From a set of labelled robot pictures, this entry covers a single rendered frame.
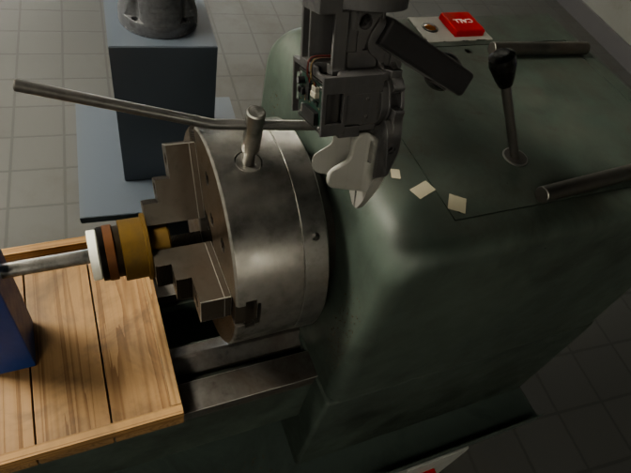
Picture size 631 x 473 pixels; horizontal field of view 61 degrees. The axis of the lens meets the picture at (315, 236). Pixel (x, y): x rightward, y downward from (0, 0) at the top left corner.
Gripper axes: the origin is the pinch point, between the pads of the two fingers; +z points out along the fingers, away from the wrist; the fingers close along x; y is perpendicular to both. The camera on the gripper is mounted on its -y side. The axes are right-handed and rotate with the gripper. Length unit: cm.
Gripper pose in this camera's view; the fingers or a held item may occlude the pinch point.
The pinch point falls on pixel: (363, 194)
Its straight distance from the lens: 56.9
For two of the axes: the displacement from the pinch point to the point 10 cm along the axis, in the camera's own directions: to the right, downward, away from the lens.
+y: -9.2, 1.7, -3.6
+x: 3.9, 5.2, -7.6
